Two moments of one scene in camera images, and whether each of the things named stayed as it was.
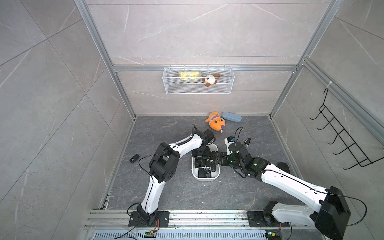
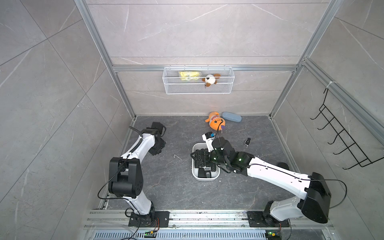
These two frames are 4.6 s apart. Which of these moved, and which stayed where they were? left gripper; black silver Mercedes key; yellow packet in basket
Moved: left gripper
Stayed: black silver Mercedes key; yellow packet in basket
